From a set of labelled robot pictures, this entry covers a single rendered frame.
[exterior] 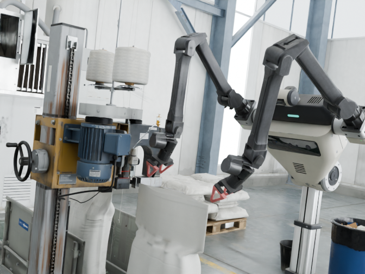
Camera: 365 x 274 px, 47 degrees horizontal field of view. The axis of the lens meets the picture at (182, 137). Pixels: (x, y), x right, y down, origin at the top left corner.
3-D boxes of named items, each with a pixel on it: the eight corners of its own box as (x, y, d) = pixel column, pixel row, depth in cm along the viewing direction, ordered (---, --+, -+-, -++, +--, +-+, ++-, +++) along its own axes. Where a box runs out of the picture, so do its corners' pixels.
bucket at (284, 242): (313, 272, 417) (316, 247, 416) (296, 278, 397) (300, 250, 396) (287, 262, 439) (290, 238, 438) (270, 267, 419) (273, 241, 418)
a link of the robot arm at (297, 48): (306, 31, 136) (288, 23, 144) (276, 62, 137) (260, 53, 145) (359, 108, 162) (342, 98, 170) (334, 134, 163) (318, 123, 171)
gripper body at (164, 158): (150, 158, 195) (156, 145, 192) (162, 155, 203) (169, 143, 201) (159, 167, 192) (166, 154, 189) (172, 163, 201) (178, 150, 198)
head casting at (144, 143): (161, 177, 227) (167, 122, 226) (123, 178, 211) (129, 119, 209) (128, 168, 249) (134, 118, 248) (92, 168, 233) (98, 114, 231)
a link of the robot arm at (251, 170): (258, 172, 159) (253, 161, 163) (244, 168, 156) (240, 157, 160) (246, 183, 163) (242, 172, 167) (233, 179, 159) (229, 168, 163)
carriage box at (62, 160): (114, 186, 207) (121, 123, 205) (49, 189, 184) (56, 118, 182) (89, 177, 225) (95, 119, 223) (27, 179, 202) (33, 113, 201)
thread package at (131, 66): (155, 87, 193) (158, 50, 192) (124, 82, 181) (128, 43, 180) (133, 87, 205) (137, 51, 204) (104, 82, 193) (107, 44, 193)
